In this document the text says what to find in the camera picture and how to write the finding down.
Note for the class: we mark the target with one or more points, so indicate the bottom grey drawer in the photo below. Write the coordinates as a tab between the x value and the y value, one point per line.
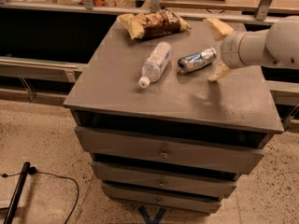
161	198

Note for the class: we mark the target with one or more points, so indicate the grey drawer cabinet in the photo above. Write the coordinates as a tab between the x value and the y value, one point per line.
237	110

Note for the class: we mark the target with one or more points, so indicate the silver blue redbull can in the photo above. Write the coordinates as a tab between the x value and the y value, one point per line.
197	61

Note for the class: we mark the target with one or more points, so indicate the brown yellow chip bag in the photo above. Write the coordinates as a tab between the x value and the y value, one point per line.
148	25

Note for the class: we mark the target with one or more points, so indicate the metal counter rail frame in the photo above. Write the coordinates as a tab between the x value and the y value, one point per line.
262	12

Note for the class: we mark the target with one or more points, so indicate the black pole on floor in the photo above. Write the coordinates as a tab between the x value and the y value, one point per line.
17	194

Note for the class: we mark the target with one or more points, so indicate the middle grey drawer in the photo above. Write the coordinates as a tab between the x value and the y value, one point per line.
163	180

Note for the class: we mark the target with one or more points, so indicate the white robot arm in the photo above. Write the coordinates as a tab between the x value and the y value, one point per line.
276	47

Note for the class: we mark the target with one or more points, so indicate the top grey drawer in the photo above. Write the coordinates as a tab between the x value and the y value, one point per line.
230	159

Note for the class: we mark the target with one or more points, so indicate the grey drawer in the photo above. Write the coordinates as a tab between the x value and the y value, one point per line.
161	198
163	180
230	159

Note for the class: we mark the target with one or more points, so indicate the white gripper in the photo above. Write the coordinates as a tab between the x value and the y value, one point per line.
230	49

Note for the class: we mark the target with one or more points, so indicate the clear plastic water bottle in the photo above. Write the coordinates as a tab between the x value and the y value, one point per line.
154	66

